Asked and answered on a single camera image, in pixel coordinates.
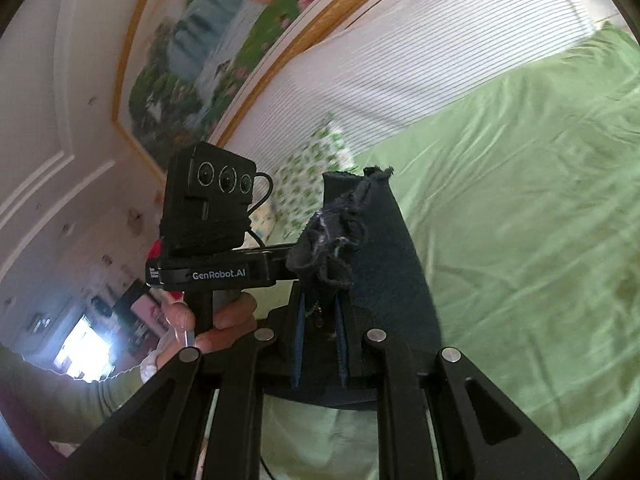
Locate black shelf with pink items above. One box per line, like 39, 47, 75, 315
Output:
113, 280, 167, 359

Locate light green bed sheet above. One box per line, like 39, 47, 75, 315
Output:
259, 22, 640, 480

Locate person's left hand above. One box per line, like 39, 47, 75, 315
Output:
155, 292, 257, 368

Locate white striped headboard cushion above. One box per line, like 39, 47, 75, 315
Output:
227, 0, 594, 171

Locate green white patterned pillow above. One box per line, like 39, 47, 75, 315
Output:
250, 115, 357, 244

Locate dark navy pants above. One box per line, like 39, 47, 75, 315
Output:
265, 166, 442, 411

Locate black camera box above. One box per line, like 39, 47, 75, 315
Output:
160, 142, 256, 258

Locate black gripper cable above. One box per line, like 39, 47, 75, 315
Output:
244, 171, 277, 248

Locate gold framed landscape painting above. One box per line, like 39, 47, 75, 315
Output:
112, 0, 366, 178

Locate left forearm green sleeve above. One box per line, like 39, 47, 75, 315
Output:
1, 347, 160, 444

